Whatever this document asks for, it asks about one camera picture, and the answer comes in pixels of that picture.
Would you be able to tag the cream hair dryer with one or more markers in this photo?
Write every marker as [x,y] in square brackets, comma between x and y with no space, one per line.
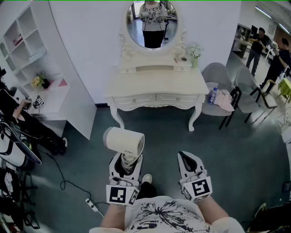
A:
[123,139]

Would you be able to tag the person's right forearm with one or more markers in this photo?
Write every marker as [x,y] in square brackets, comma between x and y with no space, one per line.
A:
[211,209]

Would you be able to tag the person's printed white shirt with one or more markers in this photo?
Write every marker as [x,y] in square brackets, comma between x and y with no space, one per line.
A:
[163,216]

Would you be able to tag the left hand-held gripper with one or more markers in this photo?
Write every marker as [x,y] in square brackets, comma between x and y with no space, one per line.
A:
[118,194]

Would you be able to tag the person's white shoe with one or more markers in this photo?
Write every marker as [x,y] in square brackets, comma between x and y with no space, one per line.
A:
[147,178]

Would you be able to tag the blue label water bottle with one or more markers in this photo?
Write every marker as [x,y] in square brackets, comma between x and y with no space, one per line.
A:
[213,96]

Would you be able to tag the pink book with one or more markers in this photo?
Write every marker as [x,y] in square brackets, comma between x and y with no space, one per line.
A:
[17,40]

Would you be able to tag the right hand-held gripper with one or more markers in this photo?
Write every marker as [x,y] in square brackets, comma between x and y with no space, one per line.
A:
[199,186]

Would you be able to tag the white flowers in green vase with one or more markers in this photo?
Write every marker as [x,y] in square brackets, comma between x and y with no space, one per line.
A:
[195,52]

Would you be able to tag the white and black bag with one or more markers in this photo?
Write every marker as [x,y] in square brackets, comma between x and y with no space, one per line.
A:
[10,150]

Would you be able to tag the white bookshelf unit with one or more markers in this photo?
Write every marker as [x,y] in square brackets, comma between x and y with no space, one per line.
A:
[68,79]

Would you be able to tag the idle hand-held gripper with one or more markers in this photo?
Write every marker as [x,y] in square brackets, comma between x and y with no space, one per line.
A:
[39,101]

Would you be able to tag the pink cloth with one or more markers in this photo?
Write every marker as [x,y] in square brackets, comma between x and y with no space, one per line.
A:
[225,101]

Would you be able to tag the white power strip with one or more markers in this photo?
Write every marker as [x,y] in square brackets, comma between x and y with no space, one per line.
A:
[91,204]

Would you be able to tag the yellow flower bunch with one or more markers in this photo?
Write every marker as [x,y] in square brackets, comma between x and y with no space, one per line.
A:
[36,80]

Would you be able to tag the oval vanity mirror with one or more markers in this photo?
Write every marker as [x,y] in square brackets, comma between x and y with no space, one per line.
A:
[152,23]

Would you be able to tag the small black pot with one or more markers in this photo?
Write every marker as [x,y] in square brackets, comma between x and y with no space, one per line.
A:
[46,83]

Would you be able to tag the white dressing table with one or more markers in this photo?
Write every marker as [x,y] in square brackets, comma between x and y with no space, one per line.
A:
[157,87]

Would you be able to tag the grey upholstered chair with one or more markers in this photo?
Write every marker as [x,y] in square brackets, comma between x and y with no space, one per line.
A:
[216,75]
[246,91]

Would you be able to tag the person's left forearm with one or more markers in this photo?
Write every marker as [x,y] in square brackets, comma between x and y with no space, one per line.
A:
[113,215]

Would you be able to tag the person's black trouser leg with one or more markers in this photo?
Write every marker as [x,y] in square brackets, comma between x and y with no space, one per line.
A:
[147,191]

